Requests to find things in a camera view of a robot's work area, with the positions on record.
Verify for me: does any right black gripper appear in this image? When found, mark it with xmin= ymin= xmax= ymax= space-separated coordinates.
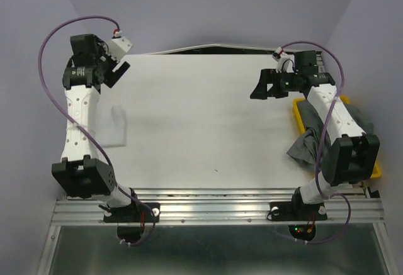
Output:
xmin=249 ymin=68 xmax=302 ymax=99

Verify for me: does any white skirt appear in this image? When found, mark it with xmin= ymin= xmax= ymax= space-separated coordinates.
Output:
xmin=95 ymin=105 xmax=127 ymax=148

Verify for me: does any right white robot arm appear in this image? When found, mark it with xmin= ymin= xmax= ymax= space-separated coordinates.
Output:
xmin=250 ymin=47 xmax=380 ymax=222

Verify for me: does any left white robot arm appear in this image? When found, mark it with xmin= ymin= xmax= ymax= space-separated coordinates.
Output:
xmin=52 ymin=30 xmax=140 ymax=221

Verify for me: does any yellow plastic bin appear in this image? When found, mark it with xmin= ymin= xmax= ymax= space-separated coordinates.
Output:
xmin=292 ymin=98 xmax=383 ymax=179

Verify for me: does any grey skirt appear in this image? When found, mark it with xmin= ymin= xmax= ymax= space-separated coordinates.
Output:
xmin=287 ymin=100 xmax=374 ymax=167

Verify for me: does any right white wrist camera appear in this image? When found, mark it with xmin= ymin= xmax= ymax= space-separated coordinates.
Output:
xmin=272 ymin=47 xmax=292 ymax=72

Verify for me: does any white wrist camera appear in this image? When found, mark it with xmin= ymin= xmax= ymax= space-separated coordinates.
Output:
xmin=272 ymin=47 xmax=292 ymax=72
xmin=107 ymin=36 xmax=133 ymax=62

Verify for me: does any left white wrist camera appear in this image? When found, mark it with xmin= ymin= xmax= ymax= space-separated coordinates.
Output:
xmin=107 ymin=36 xmax=133 ymax=62

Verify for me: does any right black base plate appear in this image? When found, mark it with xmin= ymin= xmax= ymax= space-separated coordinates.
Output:
xmin=267 ymin=201 xmax=327 ymax=242

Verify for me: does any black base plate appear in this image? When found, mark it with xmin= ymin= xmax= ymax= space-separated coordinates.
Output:
xmin=98 ymin=203 xmax=160 ymax=247
xmin=267 ymin=201 xmax=327 ymax=242

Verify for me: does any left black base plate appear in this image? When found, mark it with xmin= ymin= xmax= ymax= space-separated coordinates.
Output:
xmin=98 ymin=203 xmax=160 ymax=247

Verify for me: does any aluminium rail frame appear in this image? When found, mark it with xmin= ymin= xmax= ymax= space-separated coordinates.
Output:
xmin=37 ymin=51 xmax=394 ymax=275

